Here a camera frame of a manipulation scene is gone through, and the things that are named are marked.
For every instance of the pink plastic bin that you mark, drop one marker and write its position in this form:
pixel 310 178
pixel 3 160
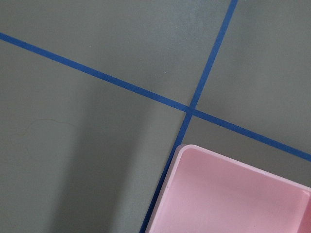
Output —
pixel 206 192

